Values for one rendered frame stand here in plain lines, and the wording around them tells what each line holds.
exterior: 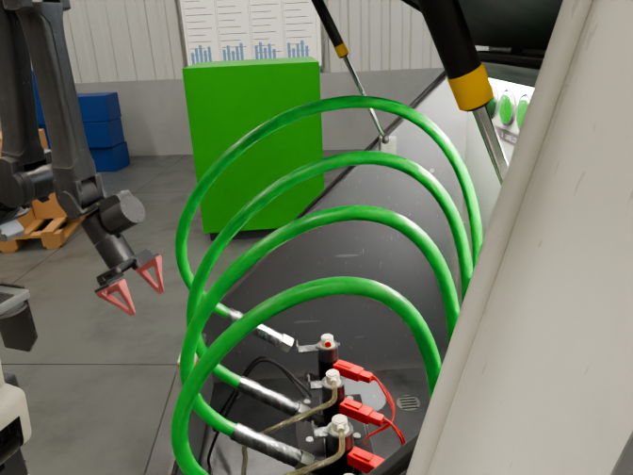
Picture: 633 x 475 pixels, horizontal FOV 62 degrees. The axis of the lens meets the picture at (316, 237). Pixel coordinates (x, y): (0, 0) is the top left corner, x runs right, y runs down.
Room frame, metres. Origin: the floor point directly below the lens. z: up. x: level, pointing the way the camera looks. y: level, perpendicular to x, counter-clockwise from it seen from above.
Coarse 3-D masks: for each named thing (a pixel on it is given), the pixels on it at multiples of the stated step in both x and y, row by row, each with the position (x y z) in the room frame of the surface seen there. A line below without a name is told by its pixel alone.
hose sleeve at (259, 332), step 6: (228, 312) 0.59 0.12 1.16; (234, 312) 0.59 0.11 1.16; (228, 318) 0.59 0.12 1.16; (234, 318) 0.59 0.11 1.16; (264, 324) 0.60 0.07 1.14; (252, 330) 0.59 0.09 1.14; (258, 330) 0.59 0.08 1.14; (264, 330) 0.59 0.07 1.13; (270, 330) 0.60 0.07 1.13; (258, 336) 0.59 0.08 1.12; (264, 336) 0.59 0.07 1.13; (270, 336) 0.59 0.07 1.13; (276, 336) 0.59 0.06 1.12; (282, 336) 0.60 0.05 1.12; (270, 342) 0.59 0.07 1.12; (276, 342) 0.59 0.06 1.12
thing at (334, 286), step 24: (312, 288) 0.35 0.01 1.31; (336, 288) 0.35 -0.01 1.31; (360, 288) 0.36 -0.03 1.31; (384, 288) 0.36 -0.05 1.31; (264, 312) 0.35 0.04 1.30; (408, 312) 0.36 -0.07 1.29; (240, 336) 0.35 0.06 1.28; (216, 360) 0.35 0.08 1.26; (432, 360) 0.36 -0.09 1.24; (192, 384) 0.35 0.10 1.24; (432, 384) 0.36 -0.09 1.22; (192, 456) 0.36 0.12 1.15
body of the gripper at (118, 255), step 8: (104, 240) 0.96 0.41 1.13; (112, 240) 0.96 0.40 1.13; (120, 240) 0.97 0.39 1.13; (96, 248) 0.96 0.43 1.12; (104, 248) 0.95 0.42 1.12; (112, 248) 0.95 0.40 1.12; (120, 248) 0.96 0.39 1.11; (128, 248) 0.98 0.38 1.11; (104, 256) 0.95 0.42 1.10; (112, 256) 0.95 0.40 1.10; (120, 256) 0.95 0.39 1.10; (128, 256) 0.96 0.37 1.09; (136, 256) 0.97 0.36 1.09; (112, 264) 0.95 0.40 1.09; (120, 264) 0.94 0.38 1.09; (128, 264) 0.95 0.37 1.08; (104, 272) 0.94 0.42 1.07; (112, 272) 0.92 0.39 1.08; (104, 280) 0.93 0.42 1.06
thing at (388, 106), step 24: (360, 96) 0.60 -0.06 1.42; (288, 120) 0.59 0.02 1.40; (408, 120) 0.60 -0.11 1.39; (240, 144) 0.59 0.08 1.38; (216, 168) 0.59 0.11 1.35; (456, 168) 0.60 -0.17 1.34; (192, 192) 0.59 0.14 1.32; (192, 216) 0.59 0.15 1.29; (480, 240) 0.60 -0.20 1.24; (216, 312) 0.59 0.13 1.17
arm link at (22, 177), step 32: (0, 0) 0.99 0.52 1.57; (0, 32) 1.00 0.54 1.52; (0, 64) 1.01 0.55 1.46; (0, 96) 1.01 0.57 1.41; (32, 96) 1.03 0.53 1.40; (32, 128) 1.03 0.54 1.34; (0, 160) 0.99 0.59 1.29; (32, 160) 1.02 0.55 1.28; (0, 192) 1.00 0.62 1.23; (32, 192) 1.00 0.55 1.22
